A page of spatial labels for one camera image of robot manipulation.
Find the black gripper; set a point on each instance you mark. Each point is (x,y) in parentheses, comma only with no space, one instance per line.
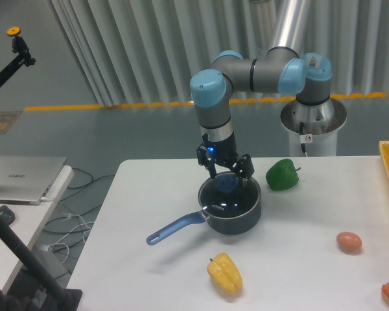
(224,153)

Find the glass pot lid blue knob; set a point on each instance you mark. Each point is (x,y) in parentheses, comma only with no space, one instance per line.
(223,197)

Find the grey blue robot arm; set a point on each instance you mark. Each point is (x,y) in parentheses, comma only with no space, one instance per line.
(282,70)

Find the green bell pepper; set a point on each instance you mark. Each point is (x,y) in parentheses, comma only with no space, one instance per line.
(282,175)

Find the yellow bell pepper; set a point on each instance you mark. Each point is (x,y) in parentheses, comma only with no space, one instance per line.
(225,274)

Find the brown egg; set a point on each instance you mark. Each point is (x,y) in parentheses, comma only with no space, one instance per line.
(349,242)

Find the white side table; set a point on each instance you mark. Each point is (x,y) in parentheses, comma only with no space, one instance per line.
(28,225)

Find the silver Huawei laptop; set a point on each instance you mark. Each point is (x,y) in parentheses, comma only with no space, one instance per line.
(27,179)

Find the black mouse device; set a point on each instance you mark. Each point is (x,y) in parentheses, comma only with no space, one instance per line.
(7,215)

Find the dark clothing bundle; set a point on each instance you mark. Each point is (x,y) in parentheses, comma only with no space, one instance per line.
(9,302)

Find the dark saucepan blue handle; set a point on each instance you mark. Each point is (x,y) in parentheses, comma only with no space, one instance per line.
(225,226)

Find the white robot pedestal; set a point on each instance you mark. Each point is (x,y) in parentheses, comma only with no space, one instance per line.
(313,130)

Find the black camera stand pole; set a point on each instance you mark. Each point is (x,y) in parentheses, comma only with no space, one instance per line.
(65,299)

